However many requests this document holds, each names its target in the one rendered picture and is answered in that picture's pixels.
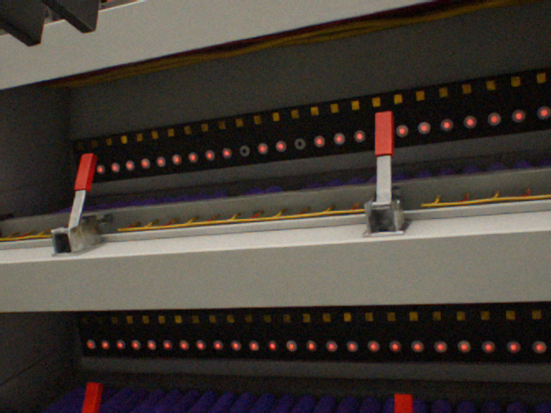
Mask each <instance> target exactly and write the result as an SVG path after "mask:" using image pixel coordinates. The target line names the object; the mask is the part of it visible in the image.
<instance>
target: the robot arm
mask: <svg viewBox="0 0 551 413"><path fill-rule="evenodd" d="M99 3H100V0H0V28H1V29H3V30H5V31H6V32H8V33H9V34H10V35H11V36H14V37H15V39H17V40H19V41H20V42H22V43H23V44H24V45H26V46H27V47H33V46H37V45H39V44H41V38H42V33H43V23H44V18H45V13H46V7H47V6H49V8H50V9H52V10H53V11H54V12H56V13H57V14H58V15H59V16H60V17H61V18H63V19H64V20H65V21H67V22H68V23H69V24H71V25H72V26H73V27H75V28H76V29H77V30H78V31H79V32H81V33H82V34H84V33H90V32H94V31H96V29H97V23H98V10H99Z"/></svg>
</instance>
